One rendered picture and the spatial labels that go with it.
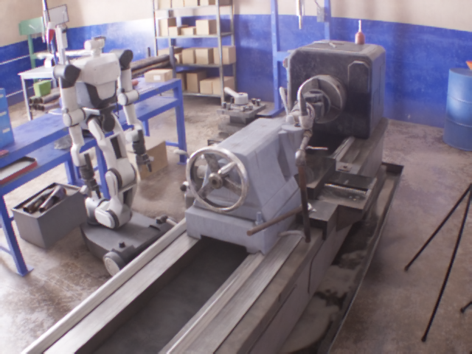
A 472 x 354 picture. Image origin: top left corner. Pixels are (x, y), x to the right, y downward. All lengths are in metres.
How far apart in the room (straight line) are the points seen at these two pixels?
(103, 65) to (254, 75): 4.10
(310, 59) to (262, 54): 3.82
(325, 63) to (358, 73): 0.21
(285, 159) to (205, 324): 0.72
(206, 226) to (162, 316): 0.35
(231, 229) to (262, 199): 0.14
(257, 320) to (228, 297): 0.12
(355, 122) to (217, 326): 1.59
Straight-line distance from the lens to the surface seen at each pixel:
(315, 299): 1.92
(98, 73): 2.50
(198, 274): 1.55
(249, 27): 6.27
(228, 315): 1.22
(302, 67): 2.47
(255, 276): 1.35
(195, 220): 1.50
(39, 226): 3.21
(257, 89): 6.40
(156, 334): 1.35
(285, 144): 1.59
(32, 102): 4.80
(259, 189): 1.41
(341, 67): 2.40
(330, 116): 2.26
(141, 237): 2.82
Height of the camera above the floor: 1.67
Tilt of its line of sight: 26 degrees down
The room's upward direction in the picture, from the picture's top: 3 degrees counter-clockwise
